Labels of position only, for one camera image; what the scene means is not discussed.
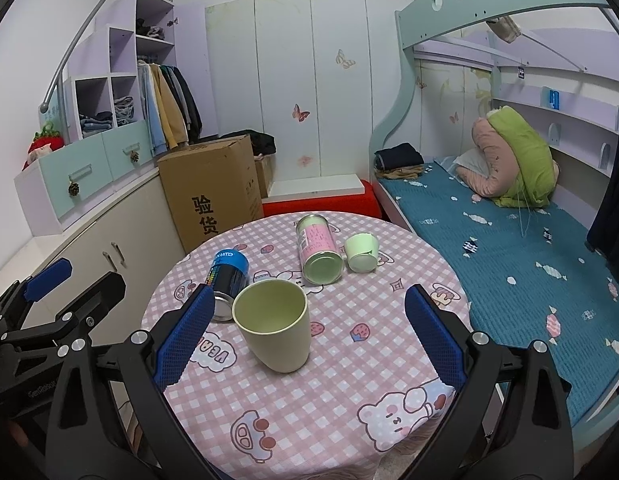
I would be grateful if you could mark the strawberry plush toy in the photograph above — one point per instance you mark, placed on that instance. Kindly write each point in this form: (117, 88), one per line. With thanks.
(42, 146)

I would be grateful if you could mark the small green paper cup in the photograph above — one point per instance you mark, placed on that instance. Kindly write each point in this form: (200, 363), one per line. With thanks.
(362, 255)

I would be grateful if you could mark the small blue box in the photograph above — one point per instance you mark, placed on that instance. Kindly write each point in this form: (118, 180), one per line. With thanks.
(554, 98)

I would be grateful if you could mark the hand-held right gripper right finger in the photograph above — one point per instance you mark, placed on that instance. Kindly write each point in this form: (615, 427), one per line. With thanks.
(434, 337)

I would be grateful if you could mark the white board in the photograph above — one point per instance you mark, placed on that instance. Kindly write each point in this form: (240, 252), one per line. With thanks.
(314, 186)

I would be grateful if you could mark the dark hanging garment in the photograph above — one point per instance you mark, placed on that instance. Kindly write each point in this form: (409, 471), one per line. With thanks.
(612, 200)

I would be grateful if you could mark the pink butterfly sticker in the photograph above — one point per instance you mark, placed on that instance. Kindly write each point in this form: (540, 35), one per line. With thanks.
(300, 112)

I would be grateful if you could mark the small cardboard box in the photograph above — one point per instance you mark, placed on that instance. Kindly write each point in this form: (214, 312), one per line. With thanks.
(263, 177)

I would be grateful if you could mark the white floor cabinet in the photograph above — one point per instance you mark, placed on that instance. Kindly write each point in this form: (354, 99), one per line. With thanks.
(64, 260)

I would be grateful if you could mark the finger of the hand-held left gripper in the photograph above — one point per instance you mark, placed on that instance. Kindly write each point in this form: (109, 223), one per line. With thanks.
(48, 278)
(92, 300)

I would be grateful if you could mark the grey metal railing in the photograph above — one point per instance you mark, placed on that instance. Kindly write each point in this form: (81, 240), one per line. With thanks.
(84, 25)

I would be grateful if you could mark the dark hanging jacket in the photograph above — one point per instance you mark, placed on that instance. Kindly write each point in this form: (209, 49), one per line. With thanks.
(189, 105)

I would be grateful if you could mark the large pale green cup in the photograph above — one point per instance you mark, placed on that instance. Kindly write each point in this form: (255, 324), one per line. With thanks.
(274, 330)

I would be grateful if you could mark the black cloth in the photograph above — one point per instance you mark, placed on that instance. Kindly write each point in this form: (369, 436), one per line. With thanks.
(254, 141)

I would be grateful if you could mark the purple bed wall shelf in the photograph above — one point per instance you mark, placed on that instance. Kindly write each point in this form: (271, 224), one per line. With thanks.
(554, 115)

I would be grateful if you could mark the pink checked cartoon tablecloth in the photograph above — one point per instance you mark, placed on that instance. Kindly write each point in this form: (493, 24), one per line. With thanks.
(339, 390)

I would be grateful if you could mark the green drawer unit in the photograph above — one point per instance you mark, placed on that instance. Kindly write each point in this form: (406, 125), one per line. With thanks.
(84, 165)

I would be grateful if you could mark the folded grey clothes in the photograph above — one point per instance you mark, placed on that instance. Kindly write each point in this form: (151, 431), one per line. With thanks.
(123, 110)

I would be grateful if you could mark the green bunk bed frame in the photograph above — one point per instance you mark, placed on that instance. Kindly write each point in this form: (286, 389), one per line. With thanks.
(409, 25)

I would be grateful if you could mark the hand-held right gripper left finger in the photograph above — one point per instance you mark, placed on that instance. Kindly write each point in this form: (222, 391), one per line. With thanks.
(185, 337)

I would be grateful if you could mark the hanging grey pouch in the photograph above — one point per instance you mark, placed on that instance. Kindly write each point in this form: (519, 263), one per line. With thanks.
(504, 29)

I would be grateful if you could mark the green and pink rolled quilt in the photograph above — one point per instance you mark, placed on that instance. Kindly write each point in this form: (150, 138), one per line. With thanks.
(524, 160)

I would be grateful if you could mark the white pillow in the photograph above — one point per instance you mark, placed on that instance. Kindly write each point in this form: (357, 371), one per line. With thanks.
(469, 162)

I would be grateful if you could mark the red stool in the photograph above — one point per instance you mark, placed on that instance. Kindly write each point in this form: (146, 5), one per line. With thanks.
(314, 206)

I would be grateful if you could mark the large cardboard box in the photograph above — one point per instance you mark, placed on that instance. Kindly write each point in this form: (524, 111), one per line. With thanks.
(209, 185)

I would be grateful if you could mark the blue drink can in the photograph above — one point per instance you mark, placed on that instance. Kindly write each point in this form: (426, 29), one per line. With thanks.
(230, 272)

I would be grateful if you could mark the yellow hanging jacket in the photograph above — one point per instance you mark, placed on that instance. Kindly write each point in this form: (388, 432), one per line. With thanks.
(172, 110)

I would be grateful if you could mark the dark clothes on shelf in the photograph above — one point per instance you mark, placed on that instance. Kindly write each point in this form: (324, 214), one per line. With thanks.
(149, 30)

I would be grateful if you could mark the yellow butterfly sticker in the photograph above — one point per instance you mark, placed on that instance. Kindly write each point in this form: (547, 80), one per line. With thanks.
(345, 59)

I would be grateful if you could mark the pink drink can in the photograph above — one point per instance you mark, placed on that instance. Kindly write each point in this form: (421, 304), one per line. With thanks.
(317, 245)

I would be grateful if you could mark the folded beige clothes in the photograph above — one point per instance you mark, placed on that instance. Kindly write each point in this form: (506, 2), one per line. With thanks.
(402, 173)

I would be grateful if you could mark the light blue hanging shirt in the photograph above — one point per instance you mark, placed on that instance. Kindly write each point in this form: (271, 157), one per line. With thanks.
(148, 110)

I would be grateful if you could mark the purple open shelf wardrobe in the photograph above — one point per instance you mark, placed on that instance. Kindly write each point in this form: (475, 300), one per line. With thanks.
(122, 50)

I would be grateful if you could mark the blue candy print bedsheet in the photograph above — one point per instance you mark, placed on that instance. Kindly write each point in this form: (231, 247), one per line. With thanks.
(519, 280)

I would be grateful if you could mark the folded blue jeans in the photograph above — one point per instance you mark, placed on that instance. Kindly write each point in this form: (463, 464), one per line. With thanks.
(95, 124)

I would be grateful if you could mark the folded dark clothes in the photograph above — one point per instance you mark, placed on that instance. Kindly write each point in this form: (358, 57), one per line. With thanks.
(398, 156)

